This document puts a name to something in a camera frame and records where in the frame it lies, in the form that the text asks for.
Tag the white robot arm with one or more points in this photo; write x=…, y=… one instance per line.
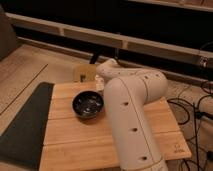
x=126, y=91

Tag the wooden chair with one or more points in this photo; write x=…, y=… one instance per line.
x=84, y=73

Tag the small white bottle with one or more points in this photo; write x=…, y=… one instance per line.
x=99, y=83

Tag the dark grey floor mat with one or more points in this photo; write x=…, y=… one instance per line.
x=22, y=141

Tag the black bowl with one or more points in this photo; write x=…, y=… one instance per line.
x=87, y=104

